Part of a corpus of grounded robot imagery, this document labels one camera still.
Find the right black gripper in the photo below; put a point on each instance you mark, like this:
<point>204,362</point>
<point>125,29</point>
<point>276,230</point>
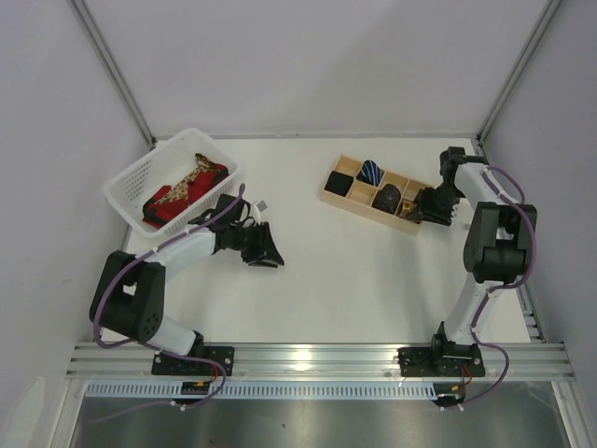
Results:
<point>438,205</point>

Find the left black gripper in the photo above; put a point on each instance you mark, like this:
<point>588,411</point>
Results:
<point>256,244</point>

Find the colourful patterned tie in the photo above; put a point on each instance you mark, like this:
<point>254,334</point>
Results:
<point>409,210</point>

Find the wooden compartment box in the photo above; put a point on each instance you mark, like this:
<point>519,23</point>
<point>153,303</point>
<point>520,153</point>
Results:
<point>361,195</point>

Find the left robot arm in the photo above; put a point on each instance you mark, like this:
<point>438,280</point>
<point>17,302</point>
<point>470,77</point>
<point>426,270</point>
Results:
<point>129,302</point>

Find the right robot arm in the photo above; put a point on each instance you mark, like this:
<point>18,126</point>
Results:
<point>499,252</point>

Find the rolled dark brown tie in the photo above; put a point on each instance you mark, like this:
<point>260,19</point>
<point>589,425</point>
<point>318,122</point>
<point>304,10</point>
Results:
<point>387,199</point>

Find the rolled blue striped tie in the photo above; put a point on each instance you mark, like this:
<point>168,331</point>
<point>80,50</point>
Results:
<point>370,173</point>

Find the rolled black tie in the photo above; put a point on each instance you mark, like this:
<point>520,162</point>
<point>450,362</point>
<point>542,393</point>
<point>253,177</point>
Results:
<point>339,183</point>

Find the beige patterned tie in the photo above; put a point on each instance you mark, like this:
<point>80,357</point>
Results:
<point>180,191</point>

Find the red tie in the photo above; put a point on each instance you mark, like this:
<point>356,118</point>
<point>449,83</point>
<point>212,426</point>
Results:
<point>158,215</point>

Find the white plastic basket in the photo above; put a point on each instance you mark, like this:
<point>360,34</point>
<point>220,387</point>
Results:
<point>167,165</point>

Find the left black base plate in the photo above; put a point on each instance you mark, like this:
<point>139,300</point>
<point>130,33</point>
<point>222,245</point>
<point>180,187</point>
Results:
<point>166,365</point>

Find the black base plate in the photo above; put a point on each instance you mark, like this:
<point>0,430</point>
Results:
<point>415,359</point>
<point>166,365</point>

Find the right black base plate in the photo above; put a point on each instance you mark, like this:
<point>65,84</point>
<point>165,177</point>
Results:
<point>415,359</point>

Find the aluminium mounting rail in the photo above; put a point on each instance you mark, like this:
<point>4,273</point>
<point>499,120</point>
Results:
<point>321,361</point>

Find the white slotted cable duct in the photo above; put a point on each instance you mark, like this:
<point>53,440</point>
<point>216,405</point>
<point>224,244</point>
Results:
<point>244,389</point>

